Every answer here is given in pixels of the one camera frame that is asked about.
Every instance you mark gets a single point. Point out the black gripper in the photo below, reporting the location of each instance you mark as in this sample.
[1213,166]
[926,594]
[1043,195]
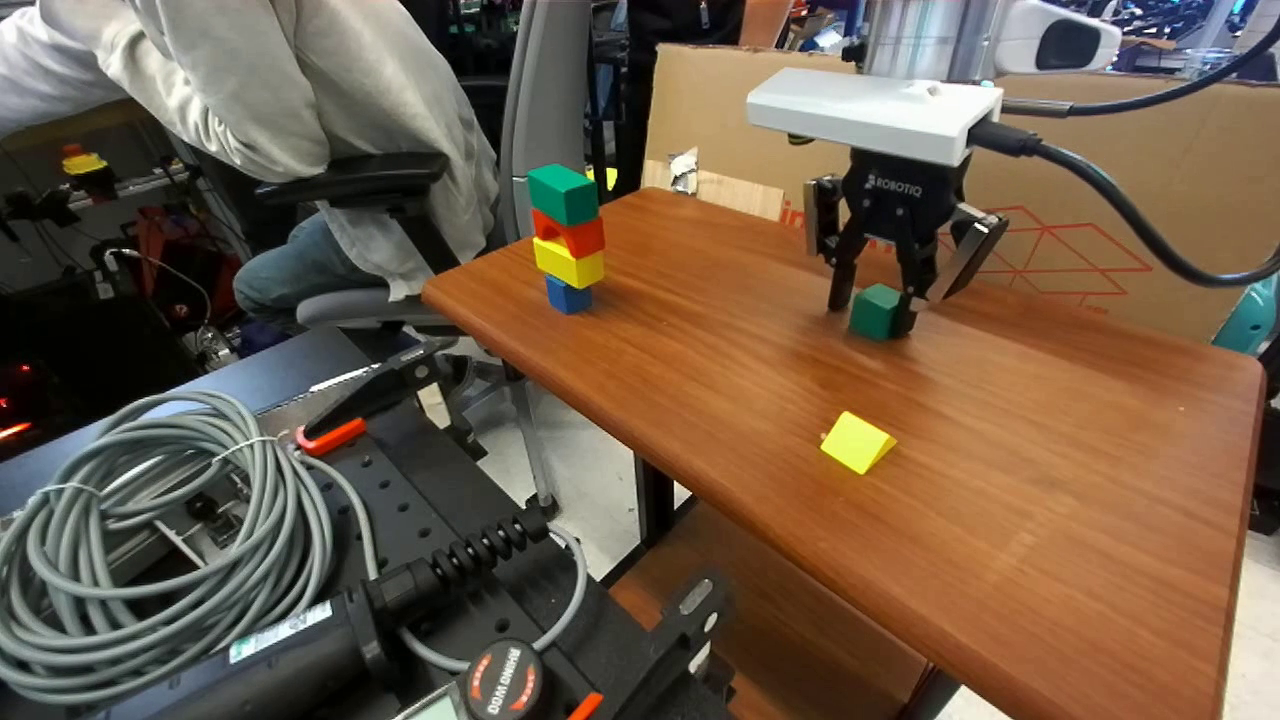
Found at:
[901,196]

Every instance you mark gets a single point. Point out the small green cube block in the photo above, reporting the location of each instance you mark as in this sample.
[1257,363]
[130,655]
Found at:
[879,312]

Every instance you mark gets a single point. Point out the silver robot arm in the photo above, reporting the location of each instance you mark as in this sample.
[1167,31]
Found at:
[926,32]

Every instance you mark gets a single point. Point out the small yellow block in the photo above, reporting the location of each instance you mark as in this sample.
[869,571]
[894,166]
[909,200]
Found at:
[856,447]

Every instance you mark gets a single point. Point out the long yellow block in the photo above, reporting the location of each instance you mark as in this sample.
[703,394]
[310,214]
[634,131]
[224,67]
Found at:
[568,267]

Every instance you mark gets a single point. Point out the blue block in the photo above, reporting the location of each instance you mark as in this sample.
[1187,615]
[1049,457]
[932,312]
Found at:
[568,299]

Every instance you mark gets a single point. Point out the large green block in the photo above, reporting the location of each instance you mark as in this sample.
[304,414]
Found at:
[560,195]

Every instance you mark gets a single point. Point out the crumpled clear plastic bag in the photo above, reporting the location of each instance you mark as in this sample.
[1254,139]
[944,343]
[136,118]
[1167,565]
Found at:
[686,171]

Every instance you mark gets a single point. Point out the white rounded device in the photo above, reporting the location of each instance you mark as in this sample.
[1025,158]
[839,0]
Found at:
[1052,38]

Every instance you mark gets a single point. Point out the cardboard box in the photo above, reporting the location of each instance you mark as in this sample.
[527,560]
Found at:
[1201,172]

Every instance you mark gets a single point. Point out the wooden lower shelf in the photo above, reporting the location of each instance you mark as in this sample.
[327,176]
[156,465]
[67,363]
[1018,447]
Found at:
[761,624]

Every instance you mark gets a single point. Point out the teal chair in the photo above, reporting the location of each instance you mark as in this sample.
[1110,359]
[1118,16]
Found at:
[1257,320]

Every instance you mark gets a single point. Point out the gray black office chair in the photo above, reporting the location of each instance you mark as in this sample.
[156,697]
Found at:
[545,106]

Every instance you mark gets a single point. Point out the black round knob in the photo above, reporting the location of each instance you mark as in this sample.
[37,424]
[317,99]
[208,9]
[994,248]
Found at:
[502,680]

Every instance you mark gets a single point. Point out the orange black clamp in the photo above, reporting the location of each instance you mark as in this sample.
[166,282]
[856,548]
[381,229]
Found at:
[333,434]

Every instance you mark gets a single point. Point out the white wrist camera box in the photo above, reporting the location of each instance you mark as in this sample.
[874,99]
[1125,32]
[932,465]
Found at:
[874,112]

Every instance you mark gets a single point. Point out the black table frame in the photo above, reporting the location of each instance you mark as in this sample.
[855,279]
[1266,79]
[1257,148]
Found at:
[655,501]

